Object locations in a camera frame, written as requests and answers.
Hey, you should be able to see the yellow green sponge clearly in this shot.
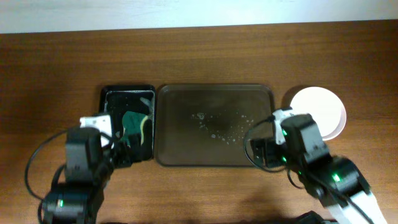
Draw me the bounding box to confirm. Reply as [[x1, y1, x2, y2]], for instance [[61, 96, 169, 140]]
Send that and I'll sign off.
[[121, 111, 148, 146]]

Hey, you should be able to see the pink plate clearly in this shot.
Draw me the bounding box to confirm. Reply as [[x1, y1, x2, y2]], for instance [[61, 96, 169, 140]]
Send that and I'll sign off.
[[290, 86, 347, 141]]

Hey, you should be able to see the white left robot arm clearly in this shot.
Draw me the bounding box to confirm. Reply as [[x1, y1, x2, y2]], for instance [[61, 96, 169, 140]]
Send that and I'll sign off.
[[41, 128, 144, 224]]

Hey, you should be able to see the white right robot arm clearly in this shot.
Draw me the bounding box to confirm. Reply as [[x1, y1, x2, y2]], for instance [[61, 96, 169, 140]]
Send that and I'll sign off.
[[243, 114, 386, 224]]

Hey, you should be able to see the black sponge tray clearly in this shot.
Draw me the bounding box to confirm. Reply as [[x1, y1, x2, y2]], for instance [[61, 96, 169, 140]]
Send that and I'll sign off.
[[99, 84, 156, 160]]

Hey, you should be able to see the dark brown serving tray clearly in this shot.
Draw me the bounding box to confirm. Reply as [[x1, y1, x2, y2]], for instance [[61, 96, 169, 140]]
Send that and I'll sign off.
[[154, 84, 274, 167]]

